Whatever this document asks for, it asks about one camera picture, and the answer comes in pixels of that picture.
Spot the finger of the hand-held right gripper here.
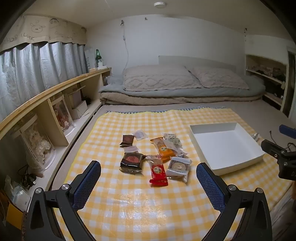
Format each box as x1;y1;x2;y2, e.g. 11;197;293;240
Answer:
261;139;296;164
279;124;296;140

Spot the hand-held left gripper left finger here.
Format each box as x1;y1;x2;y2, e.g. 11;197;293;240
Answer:
24;160;102;241

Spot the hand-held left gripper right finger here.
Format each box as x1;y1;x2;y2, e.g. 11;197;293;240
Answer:
196;162;273;241

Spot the white cardboard tray box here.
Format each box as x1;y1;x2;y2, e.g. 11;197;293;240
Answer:
189;122;264;176

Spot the black red mooncake packet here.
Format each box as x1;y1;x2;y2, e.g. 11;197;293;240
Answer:
119;152;146;174

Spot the red biscuit packet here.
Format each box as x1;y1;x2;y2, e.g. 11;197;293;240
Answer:
147;155;169;187

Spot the green candy clear wrapper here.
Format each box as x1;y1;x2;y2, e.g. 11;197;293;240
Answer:
171;137;184;149

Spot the clear packet with grey ring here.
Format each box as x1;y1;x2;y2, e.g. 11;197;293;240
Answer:
134;130;148;141
163;140;177;152

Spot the orange biscuit packet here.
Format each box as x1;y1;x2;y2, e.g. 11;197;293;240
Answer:
150;137;177;163

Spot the small dark brown packet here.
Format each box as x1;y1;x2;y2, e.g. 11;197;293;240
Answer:
120;134;134;147

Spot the yellow checked mat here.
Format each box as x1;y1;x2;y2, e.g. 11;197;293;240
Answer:
50;108;293;241

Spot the doll in clear dome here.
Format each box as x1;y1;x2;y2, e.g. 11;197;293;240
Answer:
11;113;57;172

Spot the grey blanket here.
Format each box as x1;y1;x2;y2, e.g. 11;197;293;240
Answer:
99;75;266;98

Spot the doll in clear box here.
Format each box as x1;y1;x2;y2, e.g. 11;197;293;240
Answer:
50;95;75;137

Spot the clear plastic bag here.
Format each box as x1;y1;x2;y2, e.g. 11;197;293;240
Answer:
3;175;26;204

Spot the yellow box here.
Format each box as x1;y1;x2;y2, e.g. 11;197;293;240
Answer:
5;202;25;230

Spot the beige quilted pillow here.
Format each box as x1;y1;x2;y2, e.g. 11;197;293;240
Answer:
122;65;203;91
185;67;250;90

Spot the blue striped cloth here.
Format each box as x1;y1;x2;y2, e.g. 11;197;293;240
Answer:
105;106;226;114

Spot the beige folded quilt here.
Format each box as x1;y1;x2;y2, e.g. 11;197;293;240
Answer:
99;91;263;106

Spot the wooden shelf unit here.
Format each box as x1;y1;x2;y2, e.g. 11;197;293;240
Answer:
0;67;112;209

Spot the white sign board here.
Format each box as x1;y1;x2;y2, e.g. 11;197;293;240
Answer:
84;45;97;72

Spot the grey curtain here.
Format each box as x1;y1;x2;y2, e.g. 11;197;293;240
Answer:
0;42;89;114

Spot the beige valance with drawings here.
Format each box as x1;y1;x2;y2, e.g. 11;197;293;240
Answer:
0;15;87;52

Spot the black floor cable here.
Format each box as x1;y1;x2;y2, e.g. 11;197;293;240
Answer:
269;131;296;151

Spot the black charger with cables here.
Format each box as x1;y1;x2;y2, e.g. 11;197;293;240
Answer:
17;166;37;189

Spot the white wall shelf niche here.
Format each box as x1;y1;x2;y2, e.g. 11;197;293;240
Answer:
244;35;289;112

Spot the white wall cable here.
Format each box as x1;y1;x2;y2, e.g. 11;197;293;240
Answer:
120;20;130;70

